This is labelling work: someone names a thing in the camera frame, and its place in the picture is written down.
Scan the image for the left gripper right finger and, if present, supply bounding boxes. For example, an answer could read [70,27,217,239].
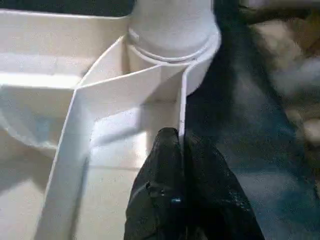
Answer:
[183,131,266,240]

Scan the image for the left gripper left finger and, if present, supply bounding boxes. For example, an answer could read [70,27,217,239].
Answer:
[123,126,187,240]

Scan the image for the white plastic table top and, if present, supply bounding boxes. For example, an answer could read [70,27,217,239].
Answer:
[0,8,223,240]

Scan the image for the white plastic table leg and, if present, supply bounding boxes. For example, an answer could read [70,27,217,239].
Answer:
[127,0,219,63]

